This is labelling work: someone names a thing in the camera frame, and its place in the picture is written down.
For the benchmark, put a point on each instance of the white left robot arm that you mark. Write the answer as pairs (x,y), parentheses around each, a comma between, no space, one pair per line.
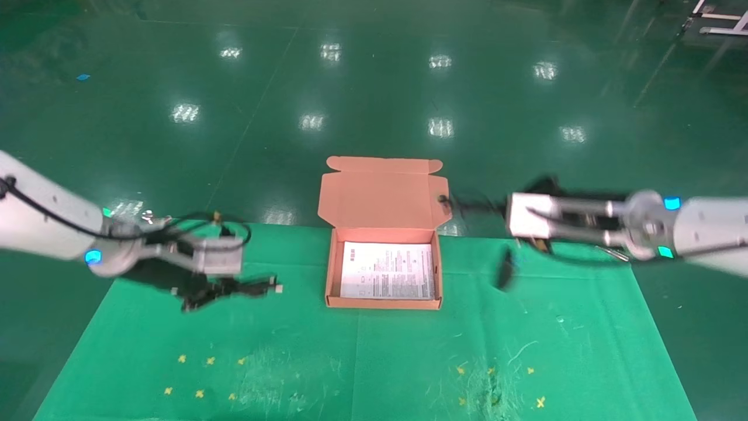
(41,216)

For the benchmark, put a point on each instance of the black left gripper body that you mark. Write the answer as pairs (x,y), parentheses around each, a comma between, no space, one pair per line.
(169,275)

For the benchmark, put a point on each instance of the white metal background frame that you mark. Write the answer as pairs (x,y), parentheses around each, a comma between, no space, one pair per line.
(721,30)

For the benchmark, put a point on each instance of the metal binder clip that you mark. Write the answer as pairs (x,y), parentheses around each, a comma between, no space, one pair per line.
(616,254)
(149,215)

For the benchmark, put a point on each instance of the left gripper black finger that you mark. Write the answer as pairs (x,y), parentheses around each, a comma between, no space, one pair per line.
(242,283)
(204,298)

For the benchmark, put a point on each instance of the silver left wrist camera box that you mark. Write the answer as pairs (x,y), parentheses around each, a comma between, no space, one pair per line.
(219,257)

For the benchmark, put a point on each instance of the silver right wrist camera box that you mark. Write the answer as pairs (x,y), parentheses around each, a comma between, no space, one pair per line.
(529,222)

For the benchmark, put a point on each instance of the orange cardboard box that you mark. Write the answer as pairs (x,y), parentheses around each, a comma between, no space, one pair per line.
(380,199)

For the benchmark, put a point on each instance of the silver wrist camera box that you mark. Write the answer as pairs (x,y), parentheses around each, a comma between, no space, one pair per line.
(529,222)
(219,257)

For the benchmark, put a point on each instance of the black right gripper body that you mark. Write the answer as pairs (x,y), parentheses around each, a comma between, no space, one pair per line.
(578,221)

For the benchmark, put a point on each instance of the green table mat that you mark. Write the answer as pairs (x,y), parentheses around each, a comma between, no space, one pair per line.
(362,351)

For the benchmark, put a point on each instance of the white printed instruction sheet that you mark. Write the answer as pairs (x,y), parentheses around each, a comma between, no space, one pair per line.
(385,272)

